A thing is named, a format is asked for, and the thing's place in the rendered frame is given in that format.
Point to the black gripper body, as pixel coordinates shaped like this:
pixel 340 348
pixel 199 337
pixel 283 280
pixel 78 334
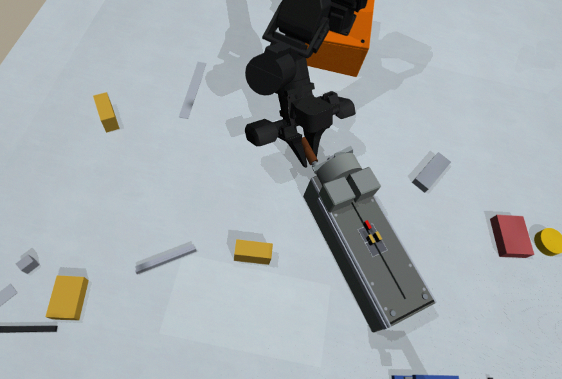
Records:
pixel 263 132

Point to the yellow rectangular block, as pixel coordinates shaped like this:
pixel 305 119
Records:
pixel 106 112
pixel 67 298
pixel 253 252

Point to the black flat bar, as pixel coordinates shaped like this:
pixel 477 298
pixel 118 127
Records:
pixel 18 329

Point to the red rectangular block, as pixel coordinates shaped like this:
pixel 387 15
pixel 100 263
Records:
pixel 511 236

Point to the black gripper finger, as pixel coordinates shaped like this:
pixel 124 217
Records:
pixel 314 139
pixel 295 143

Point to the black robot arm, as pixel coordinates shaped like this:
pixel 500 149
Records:
pixel 284 60

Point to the yellow short cylinder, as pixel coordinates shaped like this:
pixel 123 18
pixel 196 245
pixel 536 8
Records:
pixel 549 242

